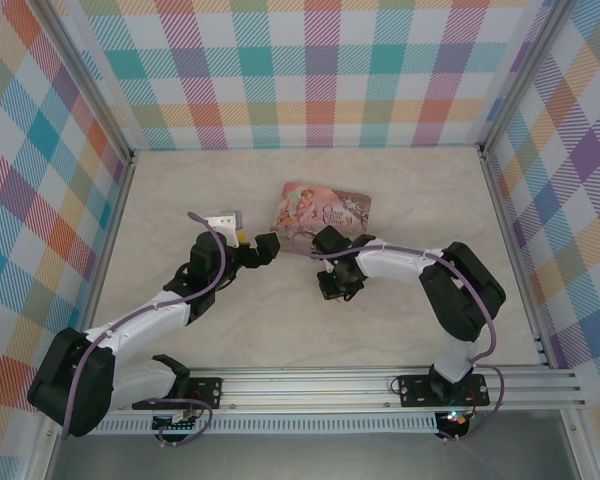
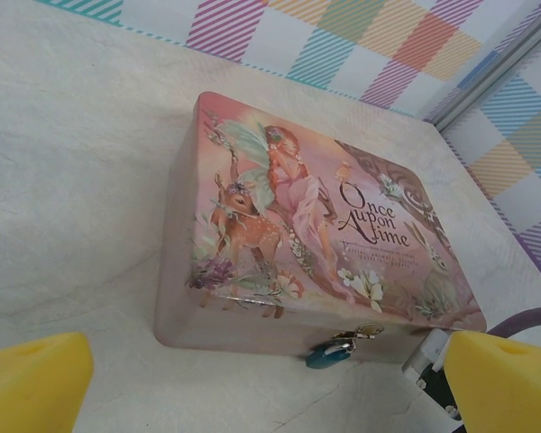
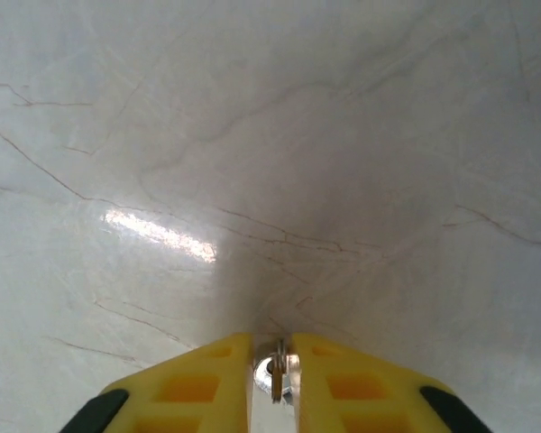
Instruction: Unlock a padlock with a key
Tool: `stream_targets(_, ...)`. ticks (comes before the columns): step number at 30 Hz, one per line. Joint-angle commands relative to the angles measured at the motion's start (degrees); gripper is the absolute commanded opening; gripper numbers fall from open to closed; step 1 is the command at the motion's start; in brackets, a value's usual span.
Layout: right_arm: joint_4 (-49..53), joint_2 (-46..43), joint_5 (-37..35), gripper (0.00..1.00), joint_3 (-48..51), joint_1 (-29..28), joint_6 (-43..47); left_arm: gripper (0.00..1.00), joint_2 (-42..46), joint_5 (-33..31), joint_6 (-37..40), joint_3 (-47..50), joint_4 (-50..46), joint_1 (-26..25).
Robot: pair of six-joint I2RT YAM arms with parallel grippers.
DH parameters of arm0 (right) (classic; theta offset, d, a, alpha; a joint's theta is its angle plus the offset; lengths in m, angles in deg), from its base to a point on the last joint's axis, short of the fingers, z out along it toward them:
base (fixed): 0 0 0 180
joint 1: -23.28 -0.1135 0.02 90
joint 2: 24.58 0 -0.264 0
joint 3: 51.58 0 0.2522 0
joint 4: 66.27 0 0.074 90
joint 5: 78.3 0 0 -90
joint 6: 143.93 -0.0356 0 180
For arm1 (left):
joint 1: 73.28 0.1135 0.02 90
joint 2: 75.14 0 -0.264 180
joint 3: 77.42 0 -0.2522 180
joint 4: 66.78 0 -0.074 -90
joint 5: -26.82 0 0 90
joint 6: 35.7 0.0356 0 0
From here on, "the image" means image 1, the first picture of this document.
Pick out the pink fairy storybook diary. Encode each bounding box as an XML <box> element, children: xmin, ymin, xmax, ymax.
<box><xmin>269</xmin><ymin>181</ymin><xmax>375</xmax><ymax>252</ymax></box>

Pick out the small controller circuit board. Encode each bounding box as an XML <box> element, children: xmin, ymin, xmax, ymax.
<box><xmin>151</xmin><ymin>410</ymin><xmax>202</xmax><ymax>434</ymax></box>
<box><xmin>440</xmin><ymin>408</ymin><xmax>475</xmax><ymax>430</ymax></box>

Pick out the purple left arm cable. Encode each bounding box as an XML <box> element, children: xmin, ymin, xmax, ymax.
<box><xmin>59</xmin><ymin>210</ymin><xmax>231</xmax><ymax>449</ymax></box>

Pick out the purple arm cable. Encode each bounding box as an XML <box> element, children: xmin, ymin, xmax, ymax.
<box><xmin>59</xmin><ymin>210</ymin><xmax>231</xmax><ymax>449</ymax></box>
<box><xmin>289</xmin><ymin>230</ymin><xmax>506</xmax><ymax>444</ymax></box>

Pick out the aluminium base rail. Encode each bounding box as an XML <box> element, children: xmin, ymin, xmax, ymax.
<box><xmin>97</xmin><ymin>367</ymin><xmax>587</xmax><ymax>415</ymax></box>

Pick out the aluminium side rail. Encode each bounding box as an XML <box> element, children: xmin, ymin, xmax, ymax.
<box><xmin>479</xmin><ymin>144</ymin><xmax>551</xmax><ymax>369</ymax></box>
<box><xmin>82</xmin><ymin>152</ymin><xmax>139</xmax><ymax>301</ymax></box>

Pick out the white slotted cable duct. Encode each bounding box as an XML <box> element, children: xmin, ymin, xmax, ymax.
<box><xmin>92</xmin><ymin>416</ymin><xmax>439</xmax><ymax>437</ymax></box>

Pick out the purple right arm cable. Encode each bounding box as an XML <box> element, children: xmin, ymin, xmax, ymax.
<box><xmin>289</xmin><ymin>230</ymin><xmax>506</xmax><ymax>444</ymax></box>

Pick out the aluminium frame post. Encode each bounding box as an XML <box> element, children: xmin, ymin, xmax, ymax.
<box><xmin>479</xmin><ymin>0</ymin><xmax>569</xmax><ymax>151</ymax></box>
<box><xmin>42</xmin><ymin>0</ymin><xmax>137</xmax><ymax>162</ymax></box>

